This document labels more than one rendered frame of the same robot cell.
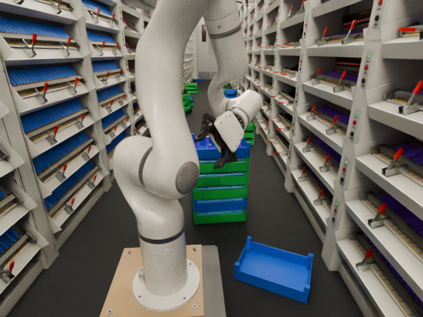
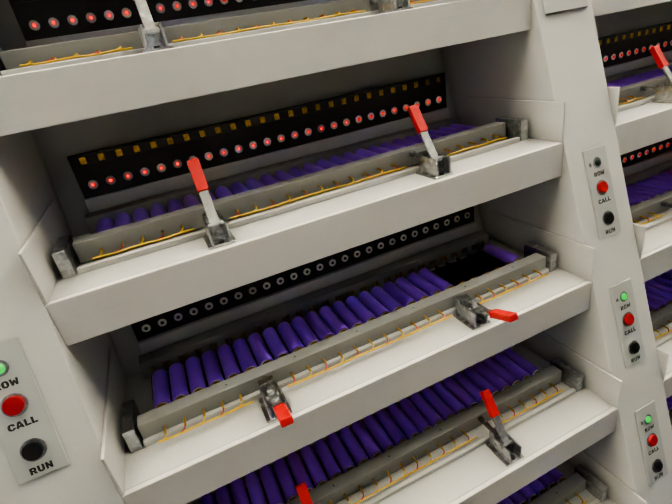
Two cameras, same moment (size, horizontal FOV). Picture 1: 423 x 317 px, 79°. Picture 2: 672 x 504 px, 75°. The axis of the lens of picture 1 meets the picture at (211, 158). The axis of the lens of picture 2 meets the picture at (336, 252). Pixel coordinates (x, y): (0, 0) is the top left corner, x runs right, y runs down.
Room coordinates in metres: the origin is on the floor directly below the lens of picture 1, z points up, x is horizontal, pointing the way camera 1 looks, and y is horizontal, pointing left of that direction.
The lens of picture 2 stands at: (0.75, -0.09, 1.15)
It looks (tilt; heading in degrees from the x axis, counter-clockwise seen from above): 8 degrees down; 252
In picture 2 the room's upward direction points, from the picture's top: 16 degrees counter-clockwise
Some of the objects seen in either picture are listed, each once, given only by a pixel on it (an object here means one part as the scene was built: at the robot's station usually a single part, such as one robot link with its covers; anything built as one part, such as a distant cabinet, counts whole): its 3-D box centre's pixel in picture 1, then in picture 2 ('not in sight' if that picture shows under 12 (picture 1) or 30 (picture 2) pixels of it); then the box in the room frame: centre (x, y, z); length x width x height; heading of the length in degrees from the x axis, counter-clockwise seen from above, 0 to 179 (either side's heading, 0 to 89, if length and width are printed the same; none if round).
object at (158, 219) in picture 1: (149, 184); not in sight; (0.57, 0.16, 0.60); 0.19 x 0.12 x 0.24; 51
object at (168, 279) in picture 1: (164, 256); not in sight; (0.55, 0.13, 0.39); 0.19 x 0.19 x 0.18
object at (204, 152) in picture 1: (218, 144); not in sight; (1.33, -0.04, 0.44); 0.30 x 0.20 x 0.08; 96
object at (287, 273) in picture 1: (274, 266); not in sight; (0.86, -0.27, 0.04); 0.30 x 0.20 x 0.08; 66
